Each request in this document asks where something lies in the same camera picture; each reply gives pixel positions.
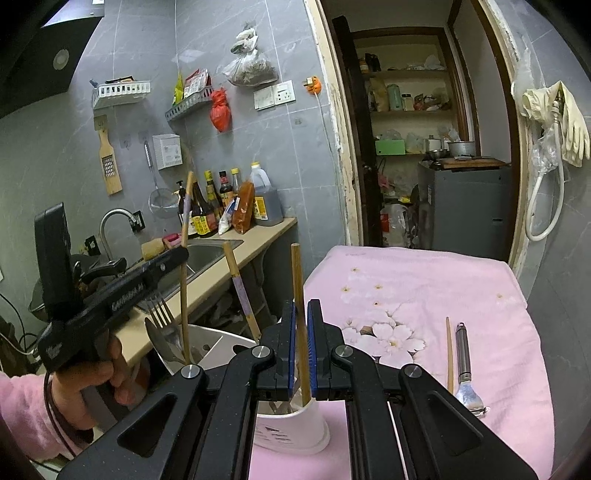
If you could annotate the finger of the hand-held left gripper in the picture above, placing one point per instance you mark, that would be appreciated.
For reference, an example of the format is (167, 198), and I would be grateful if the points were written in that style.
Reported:
(99, 270)
(138, 281)

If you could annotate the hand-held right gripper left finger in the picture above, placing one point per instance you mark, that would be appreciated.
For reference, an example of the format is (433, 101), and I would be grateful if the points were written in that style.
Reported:
(291, 346)

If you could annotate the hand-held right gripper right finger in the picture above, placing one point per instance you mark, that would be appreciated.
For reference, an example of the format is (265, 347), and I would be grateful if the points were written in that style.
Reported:
(314, 350)

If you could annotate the purple banded wooden chopstick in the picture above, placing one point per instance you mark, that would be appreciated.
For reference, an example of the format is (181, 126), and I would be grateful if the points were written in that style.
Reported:
(184, 295)
(240, 286)

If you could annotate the large metal spoon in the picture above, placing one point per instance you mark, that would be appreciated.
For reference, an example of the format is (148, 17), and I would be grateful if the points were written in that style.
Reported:
(159, 341)

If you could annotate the white utensil holder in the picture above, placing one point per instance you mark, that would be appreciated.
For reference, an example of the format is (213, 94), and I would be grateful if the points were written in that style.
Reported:
(295, 429)

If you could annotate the thin wooden chopstick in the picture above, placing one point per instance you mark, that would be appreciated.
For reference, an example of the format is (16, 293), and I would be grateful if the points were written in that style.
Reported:
(449, 355)

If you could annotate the metal peeler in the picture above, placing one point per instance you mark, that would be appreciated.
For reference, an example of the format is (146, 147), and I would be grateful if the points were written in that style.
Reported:
(463, 350)

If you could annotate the person's left forearm pink sleeve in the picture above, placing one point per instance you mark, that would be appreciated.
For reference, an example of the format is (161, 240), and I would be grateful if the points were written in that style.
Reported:
(23, 406)

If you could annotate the person's left hand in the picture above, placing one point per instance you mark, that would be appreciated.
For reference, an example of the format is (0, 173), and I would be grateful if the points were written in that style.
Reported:
(78, 387)

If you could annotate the yellow sponge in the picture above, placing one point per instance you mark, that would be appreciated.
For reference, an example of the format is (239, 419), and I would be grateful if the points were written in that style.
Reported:
(152, 250)

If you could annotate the metal fork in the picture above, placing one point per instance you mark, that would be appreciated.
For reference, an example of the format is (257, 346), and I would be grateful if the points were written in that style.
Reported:
(161, 314)

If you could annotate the metal faucet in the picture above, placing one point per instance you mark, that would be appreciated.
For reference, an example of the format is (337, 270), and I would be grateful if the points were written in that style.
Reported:
(108, 221)

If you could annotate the pink soap dish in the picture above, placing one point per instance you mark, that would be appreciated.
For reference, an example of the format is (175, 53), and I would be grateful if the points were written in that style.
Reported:
(171, 240)

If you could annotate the stainless steel sink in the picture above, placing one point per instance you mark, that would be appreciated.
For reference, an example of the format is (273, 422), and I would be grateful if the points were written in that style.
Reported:
(207, 258)

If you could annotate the metal mesh strainer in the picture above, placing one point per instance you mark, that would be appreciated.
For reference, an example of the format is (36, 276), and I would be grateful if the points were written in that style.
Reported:
(162, 203)

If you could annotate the dark pump bottle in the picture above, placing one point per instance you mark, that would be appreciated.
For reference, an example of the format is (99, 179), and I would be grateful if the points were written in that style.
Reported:
(181, 207)

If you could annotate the soy sauce bottle yellow label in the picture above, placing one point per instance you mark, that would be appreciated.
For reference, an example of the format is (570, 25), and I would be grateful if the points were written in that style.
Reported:
(199, 221)

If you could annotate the white blue packet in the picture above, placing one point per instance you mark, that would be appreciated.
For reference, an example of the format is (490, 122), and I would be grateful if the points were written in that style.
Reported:
(226, 221)

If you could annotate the yellow capped sauce bottle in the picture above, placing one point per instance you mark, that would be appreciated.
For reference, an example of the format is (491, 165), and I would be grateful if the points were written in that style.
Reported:
(211, 198)

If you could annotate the wooden grater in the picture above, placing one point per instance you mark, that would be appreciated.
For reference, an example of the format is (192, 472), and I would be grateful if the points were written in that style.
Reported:
(109, 157)

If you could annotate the pink floral towel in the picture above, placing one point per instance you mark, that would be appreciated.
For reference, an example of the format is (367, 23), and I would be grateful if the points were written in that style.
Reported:
(415, 277)

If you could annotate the red labelled dark sauce bottle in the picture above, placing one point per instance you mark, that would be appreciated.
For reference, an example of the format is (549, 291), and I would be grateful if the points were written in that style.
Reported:
(225, 189)

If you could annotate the orange spice packet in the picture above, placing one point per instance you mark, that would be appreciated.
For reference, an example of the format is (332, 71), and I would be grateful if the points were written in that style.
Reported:
(243, 210)

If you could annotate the slim yellow capped bottle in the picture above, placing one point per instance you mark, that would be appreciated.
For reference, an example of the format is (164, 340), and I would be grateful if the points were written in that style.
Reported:
(235, 180)

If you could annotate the large dark liquid jug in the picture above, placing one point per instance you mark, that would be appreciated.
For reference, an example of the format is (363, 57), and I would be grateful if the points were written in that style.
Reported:
(268, 203)

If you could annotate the white plastic floor jug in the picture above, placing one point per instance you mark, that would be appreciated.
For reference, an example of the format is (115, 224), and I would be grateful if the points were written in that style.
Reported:
(395, 226)

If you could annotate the red plastic bag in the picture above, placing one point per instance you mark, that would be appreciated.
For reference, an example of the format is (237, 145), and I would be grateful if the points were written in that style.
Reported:
(220, 113)

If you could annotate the yellow green seasoning packet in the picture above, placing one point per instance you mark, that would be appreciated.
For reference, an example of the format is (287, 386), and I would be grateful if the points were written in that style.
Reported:
(178, 92)

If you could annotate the grey metal cabinet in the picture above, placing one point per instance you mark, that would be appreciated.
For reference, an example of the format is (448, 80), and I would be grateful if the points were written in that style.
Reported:
(466, 217)

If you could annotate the red seasoning packets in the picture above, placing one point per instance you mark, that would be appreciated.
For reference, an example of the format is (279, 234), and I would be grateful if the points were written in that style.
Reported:
(197, 85)

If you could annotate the black range hood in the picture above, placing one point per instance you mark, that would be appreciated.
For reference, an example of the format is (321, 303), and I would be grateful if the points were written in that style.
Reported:
(37, 55)

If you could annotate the metal bowl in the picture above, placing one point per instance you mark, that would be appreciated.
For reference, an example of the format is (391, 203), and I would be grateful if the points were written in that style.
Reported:
(435, 154)

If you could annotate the hanging bag of dried goods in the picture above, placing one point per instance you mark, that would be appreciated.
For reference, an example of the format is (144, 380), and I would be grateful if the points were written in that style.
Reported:
(251, 69)

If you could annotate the wooden cutting board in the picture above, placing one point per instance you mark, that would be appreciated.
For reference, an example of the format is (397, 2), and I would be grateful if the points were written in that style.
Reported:
(471, 163)

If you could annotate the metal pot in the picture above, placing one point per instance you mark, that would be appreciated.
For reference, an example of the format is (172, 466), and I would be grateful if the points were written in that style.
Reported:
(461, 149)

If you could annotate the pantry shelving unit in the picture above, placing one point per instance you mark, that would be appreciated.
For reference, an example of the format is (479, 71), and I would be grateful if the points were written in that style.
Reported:
(415, 113)

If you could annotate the orange plug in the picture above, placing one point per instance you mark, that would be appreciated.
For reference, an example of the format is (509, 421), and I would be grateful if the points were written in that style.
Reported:
(313, 85)

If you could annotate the pale green canister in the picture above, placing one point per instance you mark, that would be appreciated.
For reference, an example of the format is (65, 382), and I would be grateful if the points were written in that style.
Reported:
(394, 98)

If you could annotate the clear hanging plastic bag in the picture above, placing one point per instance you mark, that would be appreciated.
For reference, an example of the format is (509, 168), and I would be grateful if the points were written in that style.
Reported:
(545, 152)

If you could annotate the cream rubber gloves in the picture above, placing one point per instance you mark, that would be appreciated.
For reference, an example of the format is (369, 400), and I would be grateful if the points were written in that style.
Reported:
(575, 129)

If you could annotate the white wall box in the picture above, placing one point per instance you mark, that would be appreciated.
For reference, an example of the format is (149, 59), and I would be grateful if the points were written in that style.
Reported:
(167, 152)

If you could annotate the white basket wall shelf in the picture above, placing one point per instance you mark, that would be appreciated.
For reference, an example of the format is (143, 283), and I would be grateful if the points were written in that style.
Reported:
(120, 94)

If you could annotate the grey perforated wall shelf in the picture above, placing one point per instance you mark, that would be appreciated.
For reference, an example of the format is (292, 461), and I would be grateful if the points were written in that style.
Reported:
(187, 110)

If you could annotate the door frame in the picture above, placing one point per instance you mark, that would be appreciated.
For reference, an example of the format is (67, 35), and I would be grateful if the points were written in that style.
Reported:
(339, 138)

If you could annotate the white wall switch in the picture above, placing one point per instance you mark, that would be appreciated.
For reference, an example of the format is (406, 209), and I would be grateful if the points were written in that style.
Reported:
(264, 98)

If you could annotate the white wall socket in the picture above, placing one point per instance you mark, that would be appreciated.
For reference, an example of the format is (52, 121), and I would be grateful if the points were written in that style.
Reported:
(284, 92)

